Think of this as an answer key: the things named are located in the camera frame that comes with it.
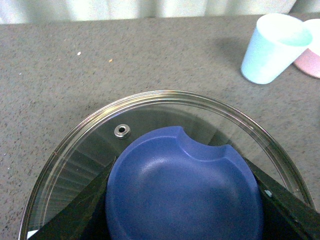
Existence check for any glass lid with blue knob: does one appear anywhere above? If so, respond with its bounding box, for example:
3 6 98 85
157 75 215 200
19 90 316 240

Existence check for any pink plastic bowl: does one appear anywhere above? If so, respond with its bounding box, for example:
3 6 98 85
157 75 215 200
294 18 320 79

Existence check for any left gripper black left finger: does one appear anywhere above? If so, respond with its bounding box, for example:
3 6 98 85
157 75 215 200
30 158 116 240

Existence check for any light blue plastic cup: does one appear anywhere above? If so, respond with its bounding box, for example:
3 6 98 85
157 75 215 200
240 13 313 85

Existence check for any white pleated curtain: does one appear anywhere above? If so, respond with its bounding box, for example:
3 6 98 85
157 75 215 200
0 0 320 24

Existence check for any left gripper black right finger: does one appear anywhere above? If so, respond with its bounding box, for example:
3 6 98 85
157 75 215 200
244 158 320 240

